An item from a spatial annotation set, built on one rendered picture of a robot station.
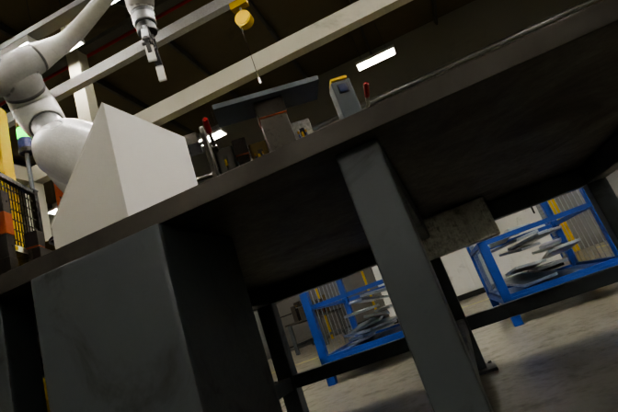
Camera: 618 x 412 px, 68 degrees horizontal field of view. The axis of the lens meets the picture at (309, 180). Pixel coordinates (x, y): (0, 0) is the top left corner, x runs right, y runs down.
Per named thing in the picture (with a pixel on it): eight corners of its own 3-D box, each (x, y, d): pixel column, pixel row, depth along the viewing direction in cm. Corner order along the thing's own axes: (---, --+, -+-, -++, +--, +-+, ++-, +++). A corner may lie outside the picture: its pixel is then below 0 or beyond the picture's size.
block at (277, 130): (324, 222, 150) (281, 105, 164) (325, 216, 143) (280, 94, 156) (294, 232, 149) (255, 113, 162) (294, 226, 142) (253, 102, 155)
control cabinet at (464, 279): (438, 308, 871) (389, 191, 944) (438, 307, 921) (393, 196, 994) (566, 264, 825) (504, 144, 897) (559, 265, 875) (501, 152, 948)
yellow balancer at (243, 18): (276, 79, 393) (247, 0, 418) (271, 74, 384) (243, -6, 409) (259, 86, 396) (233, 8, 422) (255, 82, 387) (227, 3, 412)
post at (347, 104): (394, 199, 153) (348, 88, 166) (398, 192, 146) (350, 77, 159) (372, 206, 152) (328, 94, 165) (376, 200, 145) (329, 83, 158)
